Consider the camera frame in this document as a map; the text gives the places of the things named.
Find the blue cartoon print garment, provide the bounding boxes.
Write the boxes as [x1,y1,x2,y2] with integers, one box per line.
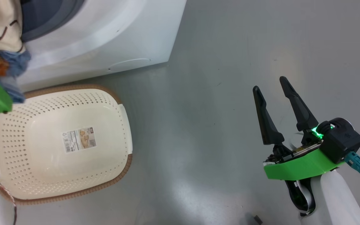
[0,39,32,104]

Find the basket product label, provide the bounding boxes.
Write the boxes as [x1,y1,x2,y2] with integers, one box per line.
[62,126,97,154]

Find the grey rubber door gasket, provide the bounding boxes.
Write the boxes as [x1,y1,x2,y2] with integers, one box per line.
[20,0,86,43]

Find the white washing machine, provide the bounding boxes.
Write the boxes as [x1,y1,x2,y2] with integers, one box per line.
[17,0,188,93]

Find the round filter cover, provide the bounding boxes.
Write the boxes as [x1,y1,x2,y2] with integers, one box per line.
[107,58,152,72]

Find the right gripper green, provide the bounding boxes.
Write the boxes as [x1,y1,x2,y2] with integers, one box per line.
[252,76,345,181]

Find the cream perforated laundry basket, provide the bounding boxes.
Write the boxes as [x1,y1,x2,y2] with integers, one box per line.
[0,83,133,206]

